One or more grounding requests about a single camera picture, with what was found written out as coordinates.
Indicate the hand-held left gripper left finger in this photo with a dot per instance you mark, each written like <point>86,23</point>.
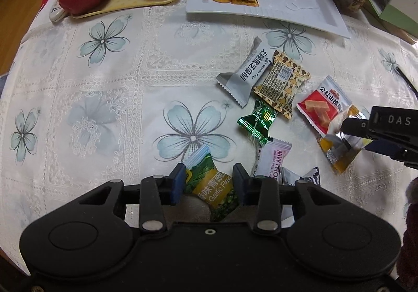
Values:
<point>178,181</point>

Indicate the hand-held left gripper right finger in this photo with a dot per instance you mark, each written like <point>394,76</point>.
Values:
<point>238,181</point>

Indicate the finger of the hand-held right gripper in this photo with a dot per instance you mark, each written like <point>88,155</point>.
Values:
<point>382,148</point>
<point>356,127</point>

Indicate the green pea snack packet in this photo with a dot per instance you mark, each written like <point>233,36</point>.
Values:
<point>212,181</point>

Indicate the yellow silver snack packet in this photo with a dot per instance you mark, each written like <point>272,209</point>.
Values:
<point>339,151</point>

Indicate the grey snack packet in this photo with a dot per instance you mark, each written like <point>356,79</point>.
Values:
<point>243,78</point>

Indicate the red snack packet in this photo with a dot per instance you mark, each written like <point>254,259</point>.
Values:
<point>321,106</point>

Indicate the white pink snack packet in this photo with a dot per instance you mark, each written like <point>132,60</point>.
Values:
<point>272,158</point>

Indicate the black white snack packet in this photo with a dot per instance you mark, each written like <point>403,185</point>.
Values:
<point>294,177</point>

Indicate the black pen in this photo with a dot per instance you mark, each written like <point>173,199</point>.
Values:
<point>406,79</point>

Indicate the green wrapped candy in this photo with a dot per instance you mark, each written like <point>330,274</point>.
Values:
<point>258,120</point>

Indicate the brown mushroom print snack packet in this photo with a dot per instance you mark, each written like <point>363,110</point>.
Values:
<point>281,83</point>

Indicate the white floral tablecloth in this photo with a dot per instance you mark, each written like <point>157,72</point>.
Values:
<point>98,99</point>

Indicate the gold foil ingot chocolate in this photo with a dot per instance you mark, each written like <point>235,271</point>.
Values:
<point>245,0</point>

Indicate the white remote control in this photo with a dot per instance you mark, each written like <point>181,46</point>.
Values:
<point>58,13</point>

